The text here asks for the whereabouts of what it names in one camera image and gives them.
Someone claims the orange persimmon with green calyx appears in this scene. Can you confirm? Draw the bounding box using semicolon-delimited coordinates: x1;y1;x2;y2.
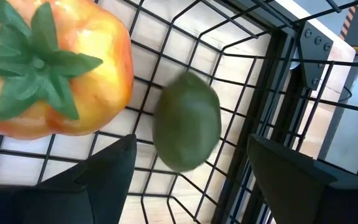
0;0;135;141

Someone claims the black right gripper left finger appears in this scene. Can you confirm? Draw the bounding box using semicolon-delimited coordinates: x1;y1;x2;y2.
0;133;138;224

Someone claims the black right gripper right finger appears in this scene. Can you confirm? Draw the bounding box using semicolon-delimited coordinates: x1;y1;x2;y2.
246;133;358;224

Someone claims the black aluminium table frame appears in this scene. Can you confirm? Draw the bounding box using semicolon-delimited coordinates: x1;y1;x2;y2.
211;18;335;224

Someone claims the black wire basket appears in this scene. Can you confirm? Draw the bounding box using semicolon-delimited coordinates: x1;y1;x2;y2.
0;0;358;224

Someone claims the dark green lime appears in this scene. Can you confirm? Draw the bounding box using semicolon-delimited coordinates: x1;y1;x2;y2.
152;70;223;174

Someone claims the orange-black hazard strip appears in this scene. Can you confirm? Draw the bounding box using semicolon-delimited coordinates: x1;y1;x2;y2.
339;5;357;41

